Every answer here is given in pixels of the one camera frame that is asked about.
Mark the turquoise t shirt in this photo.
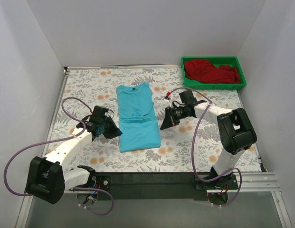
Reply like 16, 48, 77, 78
116, 82, 161, 152

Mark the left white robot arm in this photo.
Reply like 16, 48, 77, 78
25, 106, 122, 204

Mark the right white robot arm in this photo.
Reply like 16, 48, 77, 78
160, 87, 257, 189

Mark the green plastic bin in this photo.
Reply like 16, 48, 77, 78
181, 56, 246, 90

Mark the floral tablecloth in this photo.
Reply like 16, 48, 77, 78
42, 67, 266, 173

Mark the red t shirt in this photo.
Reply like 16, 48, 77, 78
184, 59, 241, 84

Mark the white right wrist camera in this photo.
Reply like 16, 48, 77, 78
164, 92, 173, 107

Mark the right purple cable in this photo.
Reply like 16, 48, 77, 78
170, 87, 242, 208

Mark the purple cable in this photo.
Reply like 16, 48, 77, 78
4, 96, 115, 216
170, 87, 242, 208

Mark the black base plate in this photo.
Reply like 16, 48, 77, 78
68, 172, 239, 201

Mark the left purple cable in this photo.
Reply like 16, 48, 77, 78
4, 96, 115, 216

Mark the aluminium front rail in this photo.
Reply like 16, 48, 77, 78
24, 172, 280, 193

